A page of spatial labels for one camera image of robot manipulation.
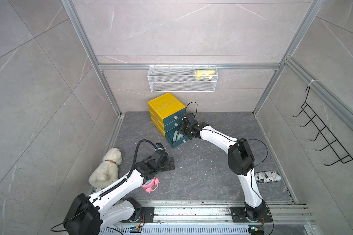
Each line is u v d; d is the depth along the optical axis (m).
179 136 1.04
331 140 0.64
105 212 0.46
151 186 0.82
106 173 0.78
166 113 0.91
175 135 1.04
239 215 0.73
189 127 0.75
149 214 0.73
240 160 0.55
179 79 1.00
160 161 0.63
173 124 0.96
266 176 0.83
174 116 0.93
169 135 1.04
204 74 0.84
